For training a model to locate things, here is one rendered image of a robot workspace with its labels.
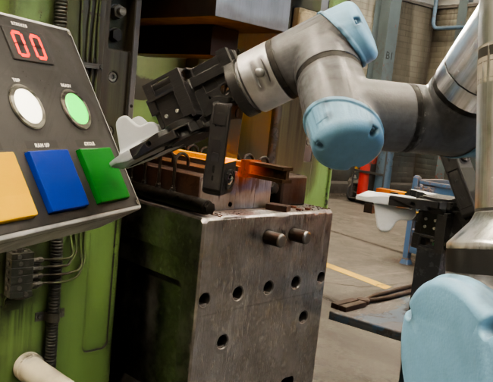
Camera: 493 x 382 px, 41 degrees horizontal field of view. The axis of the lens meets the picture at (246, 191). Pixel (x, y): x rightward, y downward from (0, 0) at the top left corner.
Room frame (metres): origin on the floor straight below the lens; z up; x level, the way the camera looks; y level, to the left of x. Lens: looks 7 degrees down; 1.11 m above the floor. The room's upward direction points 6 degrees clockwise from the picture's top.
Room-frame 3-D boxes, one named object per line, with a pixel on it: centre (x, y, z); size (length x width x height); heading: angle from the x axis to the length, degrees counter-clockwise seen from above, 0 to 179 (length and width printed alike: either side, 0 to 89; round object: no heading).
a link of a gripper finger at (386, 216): (0.99, -0.22, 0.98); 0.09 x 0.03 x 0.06; 83
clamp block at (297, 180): (1.43, -0.06, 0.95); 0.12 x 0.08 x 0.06; 47
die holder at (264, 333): (1.45, 0.14, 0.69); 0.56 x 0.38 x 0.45; 47
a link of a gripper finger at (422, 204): (0.98, -0.26, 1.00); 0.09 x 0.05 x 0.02; 83
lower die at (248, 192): (1.41, 0.17, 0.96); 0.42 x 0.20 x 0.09; 47
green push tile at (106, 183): (0.85, 0.19, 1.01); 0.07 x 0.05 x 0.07; 162
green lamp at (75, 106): (0.87, 0.24, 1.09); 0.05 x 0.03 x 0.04; 137
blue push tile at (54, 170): (0.76, 0.22, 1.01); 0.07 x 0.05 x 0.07; 162
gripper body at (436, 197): (0.97, -0.32, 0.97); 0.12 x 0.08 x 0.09; 47
